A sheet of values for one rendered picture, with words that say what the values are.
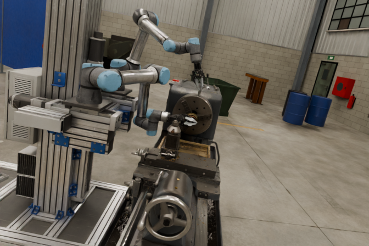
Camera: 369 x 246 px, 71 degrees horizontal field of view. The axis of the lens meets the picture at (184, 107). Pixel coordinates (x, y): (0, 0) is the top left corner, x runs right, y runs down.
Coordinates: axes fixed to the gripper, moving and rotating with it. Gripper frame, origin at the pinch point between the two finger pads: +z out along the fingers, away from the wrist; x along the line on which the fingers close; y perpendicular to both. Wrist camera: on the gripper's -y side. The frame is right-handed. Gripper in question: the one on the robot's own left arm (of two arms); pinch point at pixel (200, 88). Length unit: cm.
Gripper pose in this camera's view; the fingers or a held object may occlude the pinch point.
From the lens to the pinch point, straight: 187.3
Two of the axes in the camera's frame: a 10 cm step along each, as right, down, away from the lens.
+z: 1.4, 9.7, 2.0
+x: 9.9, -1.2, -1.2
